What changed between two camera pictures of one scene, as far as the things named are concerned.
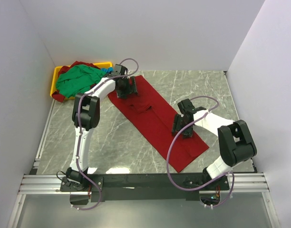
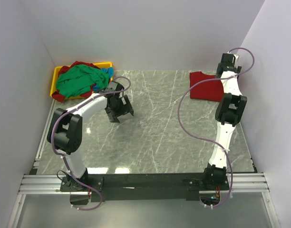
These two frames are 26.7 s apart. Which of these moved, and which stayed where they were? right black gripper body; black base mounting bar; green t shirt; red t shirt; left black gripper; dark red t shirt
Moved: right black gripper body; red t shirt; left black gripper
Stayed: dark red t shirt; green t shirt; black base mounting bar
